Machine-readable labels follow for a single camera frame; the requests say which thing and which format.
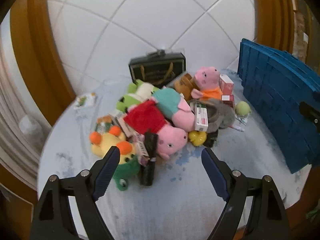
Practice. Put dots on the black decorated box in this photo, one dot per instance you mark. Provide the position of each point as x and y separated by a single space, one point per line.
158 68

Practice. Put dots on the black bag roll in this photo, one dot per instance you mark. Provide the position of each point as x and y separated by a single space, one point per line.
147 170

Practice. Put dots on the pink pig plush orange shirt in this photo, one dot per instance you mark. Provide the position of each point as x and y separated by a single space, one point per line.
207 81

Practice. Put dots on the green frog plush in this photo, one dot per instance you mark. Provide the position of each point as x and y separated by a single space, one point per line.
137 92

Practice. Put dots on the brown plush toy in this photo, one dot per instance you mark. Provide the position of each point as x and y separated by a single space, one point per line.
184 85

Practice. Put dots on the blue plastic crate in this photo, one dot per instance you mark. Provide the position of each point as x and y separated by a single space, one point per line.
275 83

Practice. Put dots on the pink pig plush teal dress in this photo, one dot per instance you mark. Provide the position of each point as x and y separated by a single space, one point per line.
175 108

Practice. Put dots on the yellow rubber duck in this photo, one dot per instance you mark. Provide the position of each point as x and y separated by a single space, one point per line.
197 138

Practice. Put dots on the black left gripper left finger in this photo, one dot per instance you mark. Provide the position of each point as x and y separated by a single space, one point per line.
53 218

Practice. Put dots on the grey white medicine box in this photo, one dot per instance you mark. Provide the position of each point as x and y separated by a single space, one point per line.
201 118

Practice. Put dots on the green tennis ball toy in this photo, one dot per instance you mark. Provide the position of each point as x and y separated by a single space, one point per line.
242 109

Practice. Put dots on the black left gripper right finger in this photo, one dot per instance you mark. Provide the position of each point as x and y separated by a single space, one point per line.
267 217

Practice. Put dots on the pink white ointment tube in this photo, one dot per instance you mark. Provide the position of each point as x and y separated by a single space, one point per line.
238 128

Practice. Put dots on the grey fuzzy camouflage slipper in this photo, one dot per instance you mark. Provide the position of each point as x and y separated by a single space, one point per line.
220 115

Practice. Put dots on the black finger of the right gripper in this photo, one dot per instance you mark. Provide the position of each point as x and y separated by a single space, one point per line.
309 112

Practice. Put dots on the pink pig plush red dress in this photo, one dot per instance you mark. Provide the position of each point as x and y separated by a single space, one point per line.
146 117

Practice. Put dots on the small snack packet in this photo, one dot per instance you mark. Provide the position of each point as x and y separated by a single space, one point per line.
85 100

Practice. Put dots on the red white carton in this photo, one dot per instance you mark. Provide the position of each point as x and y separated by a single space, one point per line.
226 86

